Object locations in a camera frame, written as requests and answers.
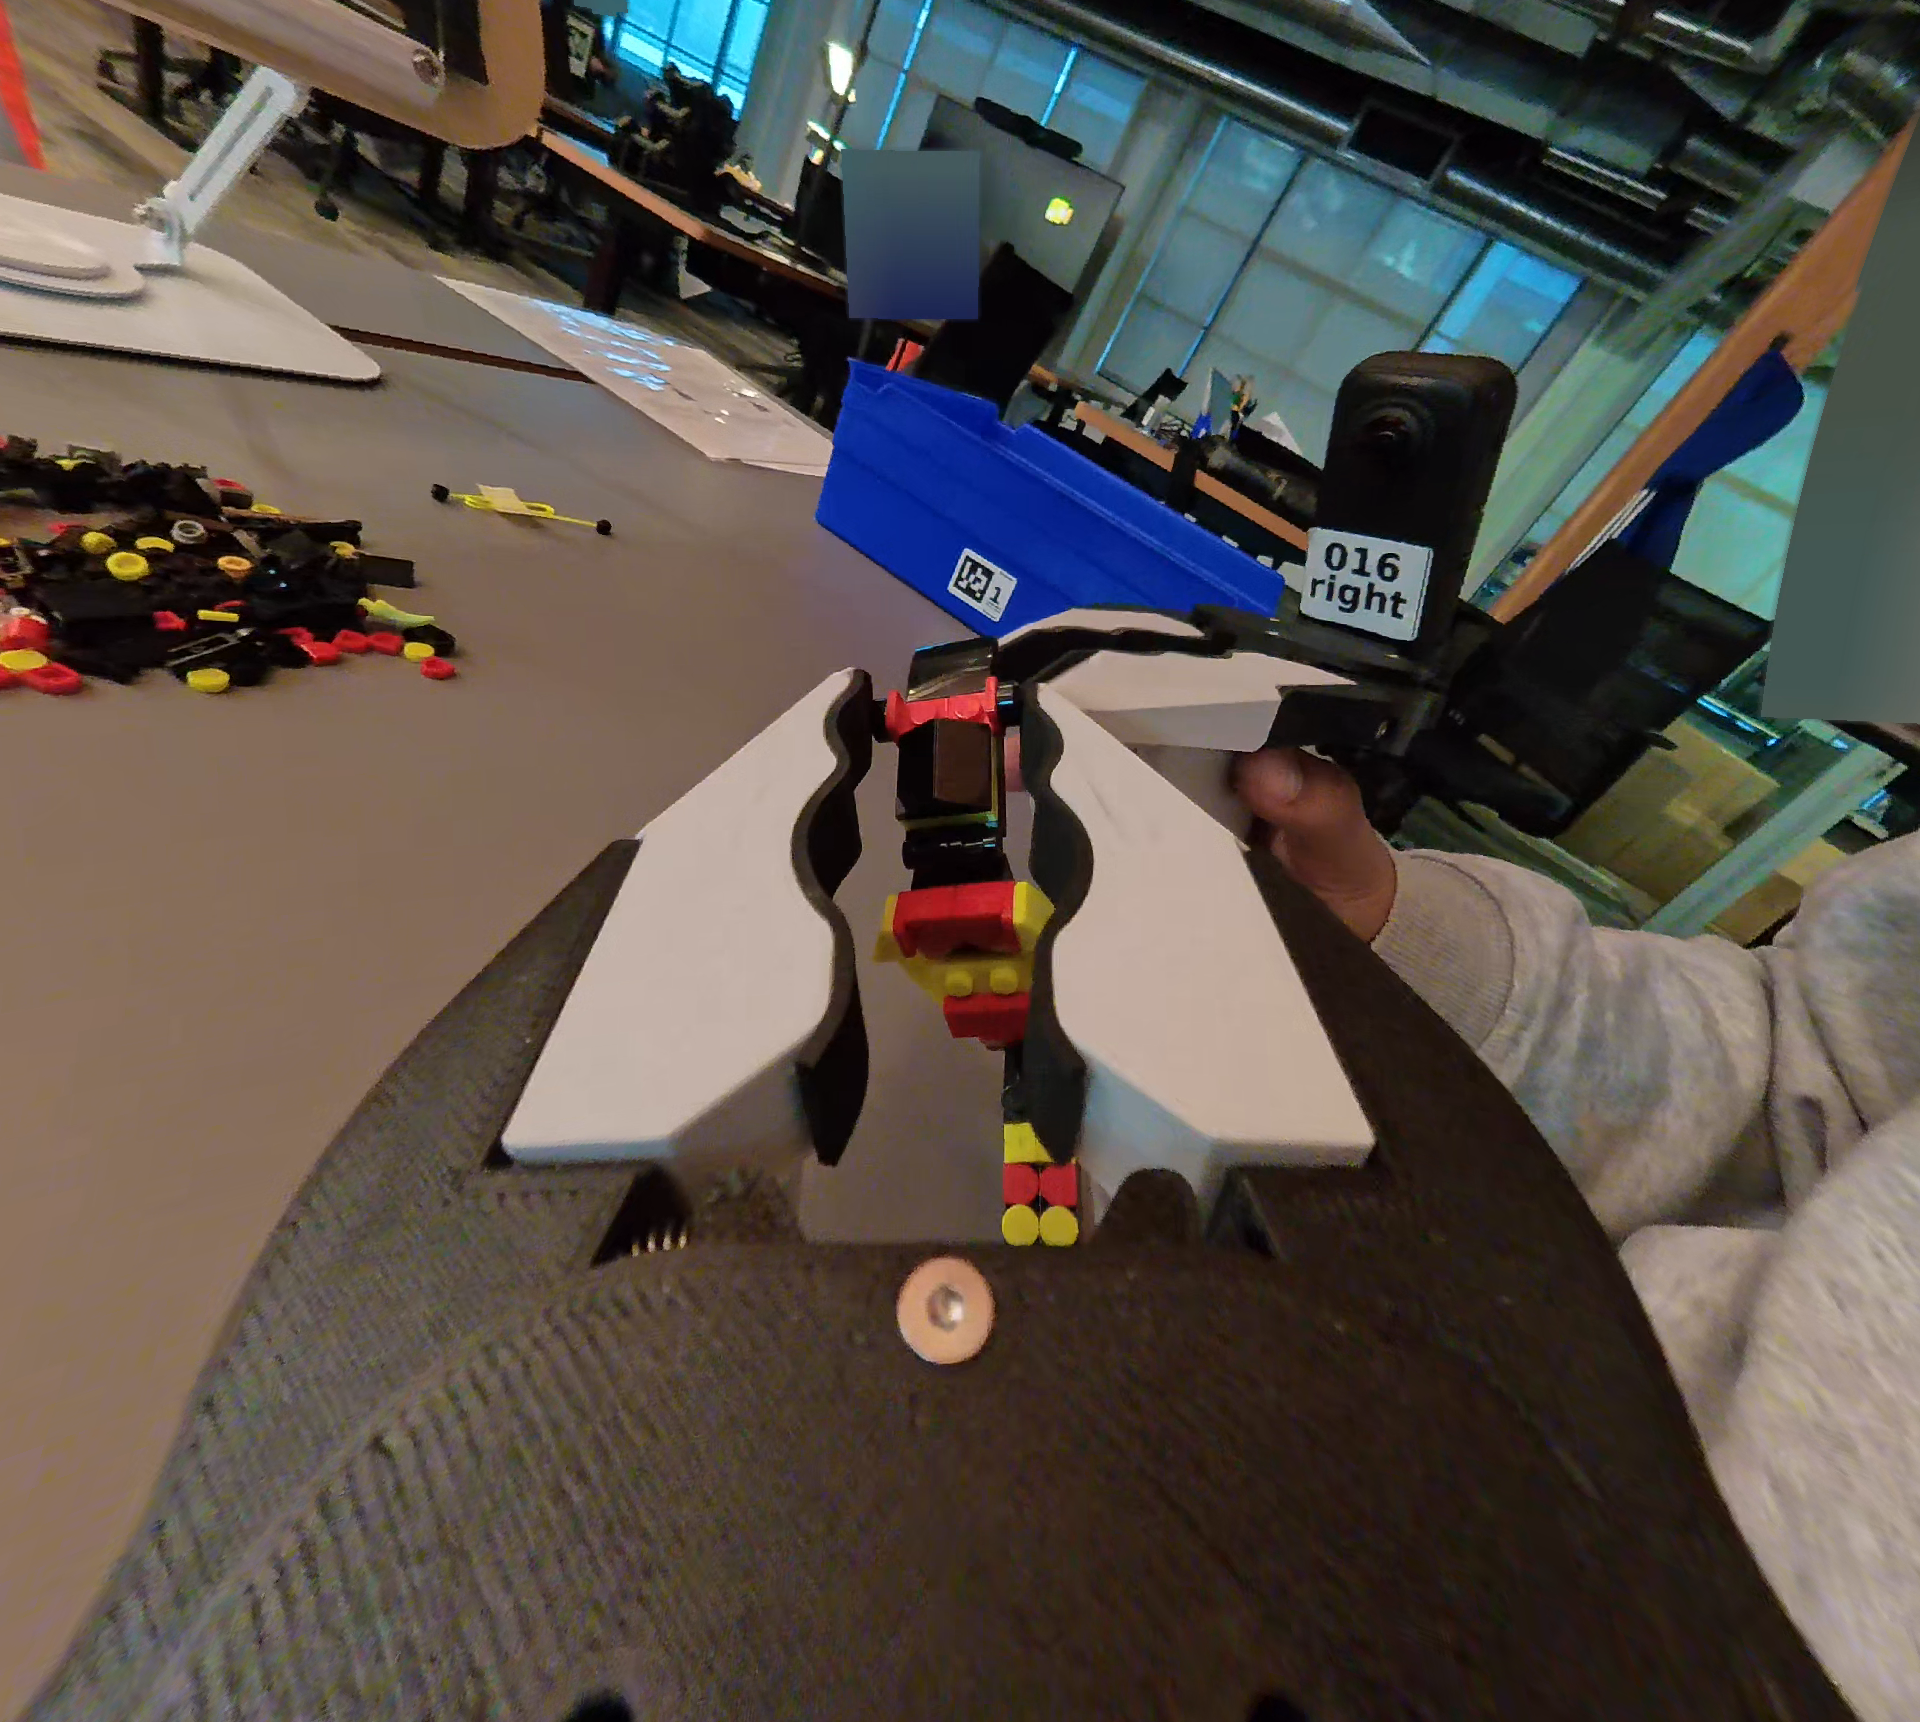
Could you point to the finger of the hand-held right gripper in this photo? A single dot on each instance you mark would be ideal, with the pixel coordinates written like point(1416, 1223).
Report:
point(1119, 635)
point(1184, 698)

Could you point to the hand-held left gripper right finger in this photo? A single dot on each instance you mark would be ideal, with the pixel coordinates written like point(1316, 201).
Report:
point(1215, 1003)

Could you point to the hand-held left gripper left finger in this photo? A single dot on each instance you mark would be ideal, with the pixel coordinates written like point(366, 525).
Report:
point(690, 972)

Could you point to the black red yellow lego model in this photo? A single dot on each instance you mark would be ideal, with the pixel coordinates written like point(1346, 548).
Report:
point(952, 776)

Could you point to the person's right forearm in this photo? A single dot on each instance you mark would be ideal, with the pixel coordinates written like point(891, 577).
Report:
point(1621, 1032)

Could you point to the yellow lego axle piece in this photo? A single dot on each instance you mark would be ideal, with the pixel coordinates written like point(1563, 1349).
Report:
point(518, 505)

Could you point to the pile of loose lego pieces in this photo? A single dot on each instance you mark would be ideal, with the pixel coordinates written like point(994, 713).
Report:
point(180, 582)

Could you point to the person's right hand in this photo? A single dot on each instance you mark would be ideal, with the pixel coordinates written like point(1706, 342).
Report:
point(1328, 836)

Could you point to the blue plastic bin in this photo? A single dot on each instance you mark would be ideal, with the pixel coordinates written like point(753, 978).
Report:
point(1034, 507)

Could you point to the blue cloth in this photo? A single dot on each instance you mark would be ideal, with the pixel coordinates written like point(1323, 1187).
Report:
point(1724, 446)

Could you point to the black computer monitor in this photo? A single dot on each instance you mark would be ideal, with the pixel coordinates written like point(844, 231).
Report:
point(1034, 201)

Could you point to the cardboard boxes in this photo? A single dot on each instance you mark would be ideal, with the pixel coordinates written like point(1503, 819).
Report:
point(1695, 815)

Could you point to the white instruction booklet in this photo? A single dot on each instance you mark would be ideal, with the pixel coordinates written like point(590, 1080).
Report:
point(660, 381)

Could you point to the white stand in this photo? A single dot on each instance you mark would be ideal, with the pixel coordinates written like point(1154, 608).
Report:
point(180, 304)

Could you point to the wooden post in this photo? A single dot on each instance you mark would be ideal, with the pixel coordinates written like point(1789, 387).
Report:
point(1724, 372)

